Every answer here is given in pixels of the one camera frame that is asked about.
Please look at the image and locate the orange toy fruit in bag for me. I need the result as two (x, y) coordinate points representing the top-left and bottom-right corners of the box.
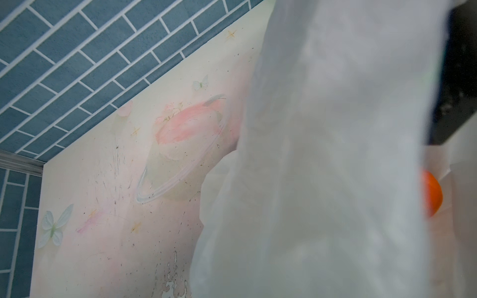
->
(422, 170), (443, 217)

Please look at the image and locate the white plastic bag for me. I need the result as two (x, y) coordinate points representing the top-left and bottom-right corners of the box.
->
(190, 1), (462, 298)

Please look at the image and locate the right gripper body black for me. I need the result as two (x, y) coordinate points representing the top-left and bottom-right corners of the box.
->
(427, 1), (477, 145)

